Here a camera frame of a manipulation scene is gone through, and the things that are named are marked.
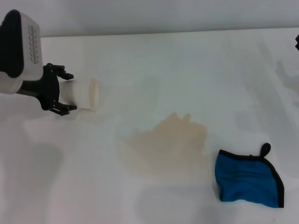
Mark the white paper cup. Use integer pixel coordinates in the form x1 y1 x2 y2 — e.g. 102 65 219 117
57 78 101 112

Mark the blue rag with black trim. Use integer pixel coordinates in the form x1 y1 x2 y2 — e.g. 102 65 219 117
214 142 285 209

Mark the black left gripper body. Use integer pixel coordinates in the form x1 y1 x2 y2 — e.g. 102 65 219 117
18 63 60 111

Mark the brown water stain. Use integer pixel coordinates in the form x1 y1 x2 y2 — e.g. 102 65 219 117
116 111 212 178

